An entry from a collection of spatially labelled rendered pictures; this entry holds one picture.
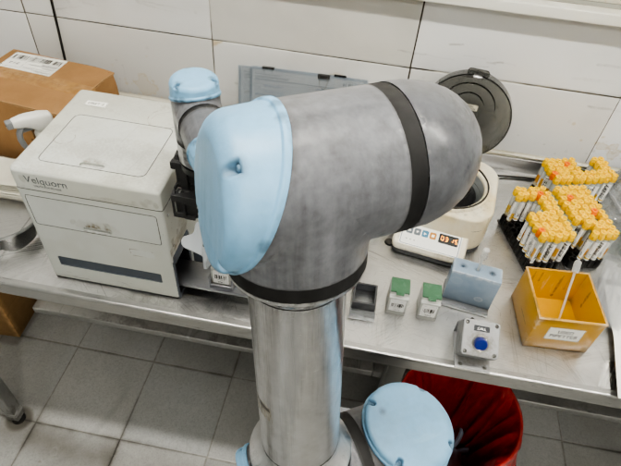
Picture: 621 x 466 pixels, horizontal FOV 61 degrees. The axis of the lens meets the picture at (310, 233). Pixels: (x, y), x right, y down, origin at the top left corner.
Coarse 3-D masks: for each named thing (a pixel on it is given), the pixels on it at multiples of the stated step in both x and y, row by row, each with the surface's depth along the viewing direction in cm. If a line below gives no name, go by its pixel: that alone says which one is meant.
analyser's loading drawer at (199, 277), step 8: (176, 264) 112; (184, 264) 112; (192, 264) 112; (200, 264) 112; (184, 272) 111; (192, 272) 111; (200, 272) 111; (208, 272) 111; (184, 280) 109; (192, 280) 109; (200, 280) 109; (208, 280) 110; (200, 288) 109; (208, 288) 108; (216, 288) 108; (224, 288) 108; (232, 288) 107; (240, 296) 108
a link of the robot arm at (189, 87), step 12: (180, 72) 77; (192, 72) 78; (204, 72) 78; (168, 84) 77; (180, 84) 75; (192, 84) 75; (204, 84) 76; (216, 84) 77; (168, 96) 79; (180, 96) 76; (192, 96) 75; (204, 96) 76; (216, 96) 77; (180, 108) 77; (180, 144) 83
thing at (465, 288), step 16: (464, 272) 108; (480, 272) 108; (496, 272) 108; (448, 288) 112; (464, 288) 110; (480, 288) 109; (496, 288) 107; (448, 304) 113; (464, 304) 113; (480, 304) 112
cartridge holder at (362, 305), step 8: (352, 288) 114; (360, 288) 113; (368, 288) 113; (376, 288) 111; (352, 296) 112; (360, 296) 112; (368, 296) 113; (376, 296) 110; (352, 304) 109; (360, 304) 109; (368, 304) 108; (352, 312) 109; (360, 312) 110; (368, 312) 110; (368, 320) 109
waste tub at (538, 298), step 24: (528, 288) 108; (552, 288) 114; (576, 288) 113; (528, 312) 107; (552, 312) 113; (576, 312) 113; (600, 312) 103; (528, 336) 105; (552, 336) 104; (576, 336) 104
